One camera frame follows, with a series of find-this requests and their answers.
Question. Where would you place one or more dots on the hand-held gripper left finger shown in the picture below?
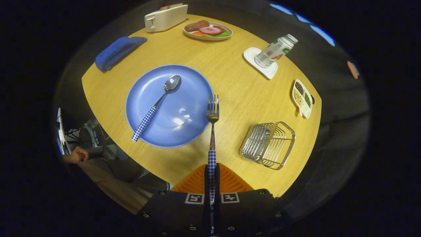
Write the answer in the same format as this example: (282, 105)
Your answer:
(177, 214)

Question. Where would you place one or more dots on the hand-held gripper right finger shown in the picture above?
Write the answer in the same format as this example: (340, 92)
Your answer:
(250, 214)

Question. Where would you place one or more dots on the blue round plate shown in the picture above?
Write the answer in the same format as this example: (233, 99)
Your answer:
(184, 112)

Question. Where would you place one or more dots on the white divided dish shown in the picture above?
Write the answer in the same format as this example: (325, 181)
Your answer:
(306, 112)

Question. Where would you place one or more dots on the yellow soybeans pile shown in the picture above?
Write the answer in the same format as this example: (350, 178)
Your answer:
(297, 97)

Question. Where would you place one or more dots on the green beans pile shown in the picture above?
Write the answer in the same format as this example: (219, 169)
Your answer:
(307, 99)

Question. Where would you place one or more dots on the black round table grommet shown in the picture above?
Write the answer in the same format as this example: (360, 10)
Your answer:
(312, 99)

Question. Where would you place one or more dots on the dark red beans pile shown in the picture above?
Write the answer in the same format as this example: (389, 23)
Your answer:
(299, 88)

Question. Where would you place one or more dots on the computer monitor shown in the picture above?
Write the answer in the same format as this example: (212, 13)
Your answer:
(62, 131)

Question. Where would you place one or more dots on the white square coaster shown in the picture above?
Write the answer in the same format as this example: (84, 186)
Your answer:
(251, 56)

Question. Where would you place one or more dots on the white bottle green cap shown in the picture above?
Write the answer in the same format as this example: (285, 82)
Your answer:
(273, 51)

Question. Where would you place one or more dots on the folded blue cloth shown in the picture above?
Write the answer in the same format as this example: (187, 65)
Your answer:
(115, 52)

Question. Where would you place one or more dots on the oval food plate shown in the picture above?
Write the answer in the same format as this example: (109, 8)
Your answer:
(209, 37)

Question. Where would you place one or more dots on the green lettuce leaf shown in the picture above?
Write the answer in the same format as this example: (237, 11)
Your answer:
(224, 34)

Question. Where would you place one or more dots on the orange carrot slice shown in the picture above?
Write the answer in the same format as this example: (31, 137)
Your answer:
(198, 33)

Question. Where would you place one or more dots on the pink ham slice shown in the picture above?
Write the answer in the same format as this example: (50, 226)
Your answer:
(212, 30)

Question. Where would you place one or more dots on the brown meat piece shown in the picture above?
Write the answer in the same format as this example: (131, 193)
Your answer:
(196, 25)

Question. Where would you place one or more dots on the white toaster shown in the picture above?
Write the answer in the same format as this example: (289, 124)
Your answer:
(164, 19)

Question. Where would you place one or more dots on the toast slice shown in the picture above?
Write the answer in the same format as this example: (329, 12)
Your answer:
(171, 6)

